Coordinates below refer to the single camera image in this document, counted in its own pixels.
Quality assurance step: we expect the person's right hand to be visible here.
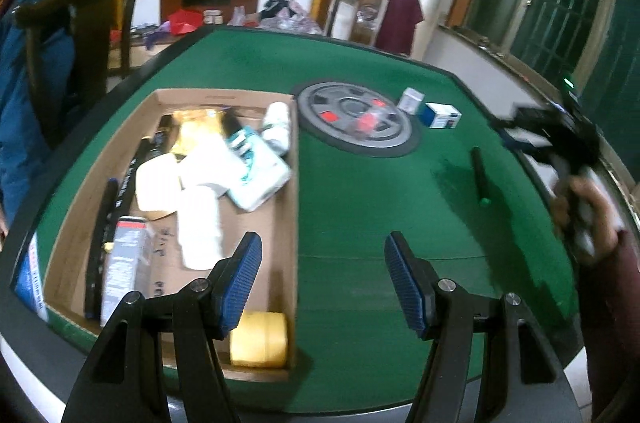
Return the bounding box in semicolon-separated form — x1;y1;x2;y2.
550;176;623;266

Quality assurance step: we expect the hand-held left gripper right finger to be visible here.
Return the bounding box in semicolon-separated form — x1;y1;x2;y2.
383;231;583;423

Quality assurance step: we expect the person's right forearm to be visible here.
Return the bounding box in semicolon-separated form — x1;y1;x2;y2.
577;228;640;423

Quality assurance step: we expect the red bag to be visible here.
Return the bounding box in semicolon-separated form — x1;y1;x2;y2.
167;8;203;36

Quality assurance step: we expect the grey round table console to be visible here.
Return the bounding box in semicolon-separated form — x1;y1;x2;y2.
291;79;418;159

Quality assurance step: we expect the white plug charger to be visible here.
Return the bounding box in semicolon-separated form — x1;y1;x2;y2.
177;138;241;196

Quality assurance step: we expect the clear glass jar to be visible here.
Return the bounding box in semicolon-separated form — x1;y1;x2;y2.
356;3;383;30

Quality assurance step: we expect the blue jacket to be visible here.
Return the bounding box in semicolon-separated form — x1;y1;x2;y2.
0;0;76;224

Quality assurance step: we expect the black marker green end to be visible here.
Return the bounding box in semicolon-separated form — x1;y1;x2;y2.
471;146;493;207

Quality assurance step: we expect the red and grey carton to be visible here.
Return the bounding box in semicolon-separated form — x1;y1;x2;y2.
100;215;156;329

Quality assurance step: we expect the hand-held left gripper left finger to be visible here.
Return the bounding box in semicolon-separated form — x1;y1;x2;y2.
60;231;263;423

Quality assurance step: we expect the floral cloth pile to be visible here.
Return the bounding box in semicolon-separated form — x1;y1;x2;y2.
257;0;323;35

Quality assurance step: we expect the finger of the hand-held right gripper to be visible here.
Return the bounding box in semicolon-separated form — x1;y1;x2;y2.
489;106;540;129
501;129;553;154

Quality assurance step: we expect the maroon cloth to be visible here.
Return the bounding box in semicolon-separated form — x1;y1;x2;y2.
375;0;425;56

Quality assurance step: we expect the black marker blue end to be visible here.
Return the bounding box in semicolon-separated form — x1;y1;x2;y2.
115;116;173;224

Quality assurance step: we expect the white bottle teal print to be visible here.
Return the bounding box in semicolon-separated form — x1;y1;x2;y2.
262;102;292;154

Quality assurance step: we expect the cardboard box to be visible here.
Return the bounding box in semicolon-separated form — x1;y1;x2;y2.
42;88;301;384

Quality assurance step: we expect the light blue carton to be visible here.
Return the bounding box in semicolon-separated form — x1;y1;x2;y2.
225;128;293;211

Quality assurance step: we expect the white and blue carton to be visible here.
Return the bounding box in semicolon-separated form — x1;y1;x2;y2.
417;102;463;130

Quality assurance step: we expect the gold foil packet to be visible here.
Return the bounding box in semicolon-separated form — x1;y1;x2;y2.
170;106;226;154

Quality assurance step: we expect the window with wooden frame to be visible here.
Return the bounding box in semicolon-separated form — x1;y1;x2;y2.
450;0;640;134

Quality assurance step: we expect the small white carton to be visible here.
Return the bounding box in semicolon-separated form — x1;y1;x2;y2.
397;87;426;114

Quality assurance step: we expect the yellow round jar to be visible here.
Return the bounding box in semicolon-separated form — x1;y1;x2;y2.
229;310;290;369

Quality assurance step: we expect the black marker yellow end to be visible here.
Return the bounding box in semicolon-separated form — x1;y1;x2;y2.
84;178;121;320

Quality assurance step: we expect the cream plastic case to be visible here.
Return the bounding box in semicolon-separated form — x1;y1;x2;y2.
135;153;183;221

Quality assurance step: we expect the white pill bottle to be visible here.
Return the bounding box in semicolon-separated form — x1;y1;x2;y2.
177;186;223;270

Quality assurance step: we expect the red item in clear packet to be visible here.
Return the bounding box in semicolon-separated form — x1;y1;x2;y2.
350;108;396;136

